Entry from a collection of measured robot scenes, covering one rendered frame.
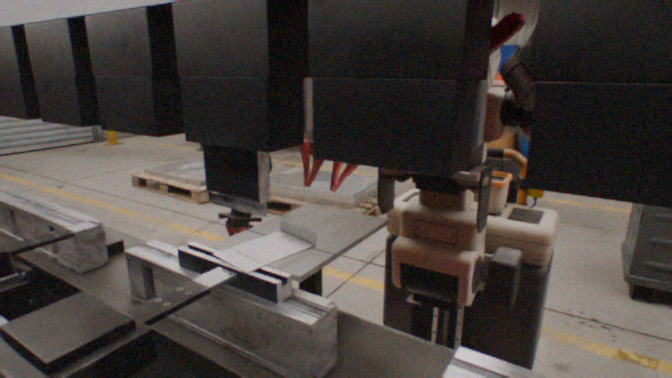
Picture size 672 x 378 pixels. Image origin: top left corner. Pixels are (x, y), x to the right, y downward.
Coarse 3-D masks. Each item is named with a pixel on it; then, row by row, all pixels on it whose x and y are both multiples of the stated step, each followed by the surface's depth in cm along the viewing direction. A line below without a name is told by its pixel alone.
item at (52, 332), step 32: (192, 288) 51; (32, 320) 39; (64, 320) 39; (96, 320) 40; (128, 320) 40; (160, 320) 46; (0, 352) 37; (32, 352) 35; (64, 352) 35; (96, 352) 37; (128, 352) 39
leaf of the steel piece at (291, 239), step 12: (288, 228) 69; (300, 228) 67; (252, 240) 67; (264, 240) 67; (276, 240) 67; (288, 240) 67; (300, 240) 67; (312, 240) 66; (240, 252) 63; (252, 252) 62; (264, 252) 62; (276, 252) 62; (288, 252) 62; (264, 264) 59
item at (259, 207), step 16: (208, 160) 56; (224, 160) 55; (240, 160) 53; (256, 160) 52; (208, 176) 57; (224, 176) 55; (240, 176) 54; (256, 176) 52; (224, 192) 56; (240, 192) 54; (256, 192) 53; (240, 208) 56; (256, 208) 55
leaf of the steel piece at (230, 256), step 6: (222, 252) 62; (228, 252) 62; (234, 252) 62; (222, 258) 60; (228, 258) 60; (234, 258) 60; (240, 258) 60; (246, 258) 60; (234, 264) 59; (240, 264) 59; (246, 264) 59; (252, 264) 59; (258, 264) 59; (246, 270) 57; (252, 270) 57
